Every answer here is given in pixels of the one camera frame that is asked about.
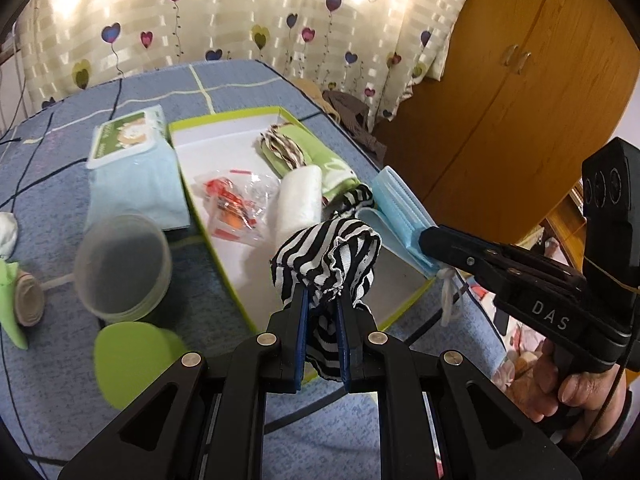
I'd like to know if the clear plastic jar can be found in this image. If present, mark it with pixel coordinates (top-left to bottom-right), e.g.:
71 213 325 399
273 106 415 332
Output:
74 214 173 323

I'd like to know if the person's right hand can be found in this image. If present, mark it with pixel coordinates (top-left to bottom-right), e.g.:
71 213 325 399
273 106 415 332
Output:
530 340 628 423

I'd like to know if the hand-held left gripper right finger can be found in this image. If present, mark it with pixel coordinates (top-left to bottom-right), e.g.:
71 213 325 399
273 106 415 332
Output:
335 292 583 480

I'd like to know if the heart print curtain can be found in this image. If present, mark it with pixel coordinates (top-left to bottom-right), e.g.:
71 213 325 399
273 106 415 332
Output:
15 0 481 123

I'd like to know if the wet wipes pack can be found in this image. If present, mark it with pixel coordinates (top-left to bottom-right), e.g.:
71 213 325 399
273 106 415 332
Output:
85 105 191 231

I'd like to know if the clear bag with orange print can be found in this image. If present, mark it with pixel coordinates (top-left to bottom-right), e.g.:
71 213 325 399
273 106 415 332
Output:
192 169 281 246

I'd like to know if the green drawstring pouch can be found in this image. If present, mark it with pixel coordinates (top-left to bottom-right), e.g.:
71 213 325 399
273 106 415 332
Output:
0 257 31 350

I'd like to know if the white cloth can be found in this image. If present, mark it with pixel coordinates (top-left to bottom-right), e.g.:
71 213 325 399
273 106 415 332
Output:
267 164 323 241

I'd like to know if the tan cloth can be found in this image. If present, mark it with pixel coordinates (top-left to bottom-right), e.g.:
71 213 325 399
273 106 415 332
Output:
290 77 341 121

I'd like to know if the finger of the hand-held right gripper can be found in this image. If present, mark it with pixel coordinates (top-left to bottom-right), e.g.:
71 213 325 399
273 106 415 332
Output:
419 225 583 296

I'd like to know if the blue plaid bedspread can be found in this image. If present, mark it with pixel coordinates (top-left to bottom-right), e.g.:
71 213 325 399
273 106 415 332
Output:
0 58 506 480

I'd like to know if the black white striped sock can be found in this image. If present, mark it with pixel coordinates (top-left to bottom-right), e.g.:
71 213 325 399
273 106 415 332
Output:
270 217 383 381
325 185 376 216

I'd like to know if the blue face mask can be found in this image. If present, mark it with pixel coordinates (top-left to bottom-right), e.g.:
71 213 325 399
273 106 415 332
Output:
355 166 463 326

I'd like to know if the white pale blue sock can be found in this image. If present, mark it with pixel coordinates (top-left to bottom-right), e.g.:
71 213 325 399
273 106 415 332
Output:
0 212 20 258

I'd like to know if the brown clothing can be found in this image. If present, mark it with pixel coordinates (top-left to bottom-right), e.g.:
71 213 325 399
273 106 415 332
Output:
322 90 388 161

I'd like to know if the green-edged white cardboard box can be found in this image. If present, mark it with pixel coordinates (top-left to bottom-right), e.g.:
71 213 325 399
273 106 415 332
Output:
167 106 436 386

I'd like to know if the green plastic jar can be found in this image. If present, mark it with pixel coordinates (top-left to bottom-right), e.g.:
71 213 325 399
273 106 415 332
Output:
94 322 188 411

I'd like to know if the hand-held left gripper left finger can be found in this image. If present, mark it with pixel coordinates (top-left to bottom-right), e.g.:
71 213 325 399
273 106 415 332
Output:
57 285 311 480

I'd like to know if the wooden wardrobe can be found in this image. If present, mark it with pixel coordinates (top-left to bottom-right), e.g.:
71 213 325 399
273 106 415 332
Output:
372 0 640 246

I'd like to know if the green rabbit towel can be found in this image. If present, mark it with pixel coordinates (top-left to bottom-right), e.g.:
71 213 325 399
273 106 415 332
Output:
260 122 356 201

